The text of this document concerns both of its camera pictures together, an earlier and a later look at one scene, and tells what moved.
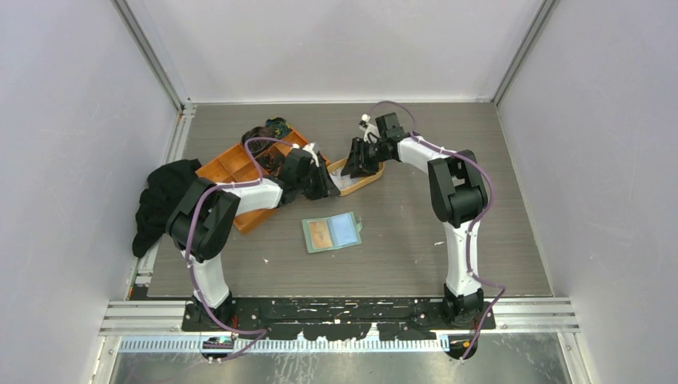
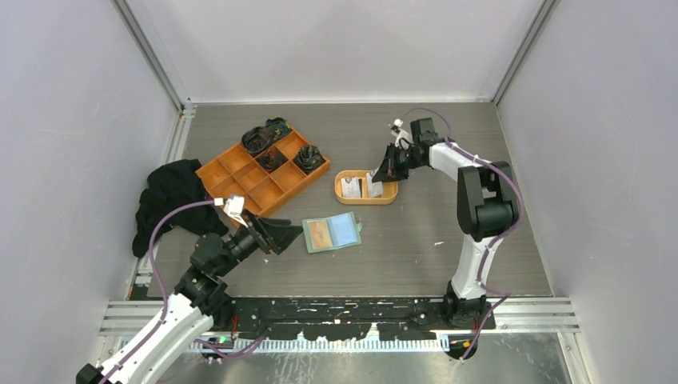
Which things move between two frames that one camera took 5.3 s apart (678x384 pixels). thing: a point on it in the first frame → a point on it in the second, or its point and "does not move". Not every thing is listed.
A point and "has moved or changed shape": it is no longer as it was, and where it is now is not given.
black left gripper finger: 325,186 → 277,234
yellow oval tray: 344,183 → 390,189
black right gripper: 354,166 → 389,170
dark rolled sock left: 257,146 does not move
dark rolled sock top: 281,126 does not move
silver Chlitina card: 342,181 has moved or changed shape
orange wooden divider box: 232,167 does not move
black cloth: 166,184 does not move
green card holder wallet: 328,233 does not move
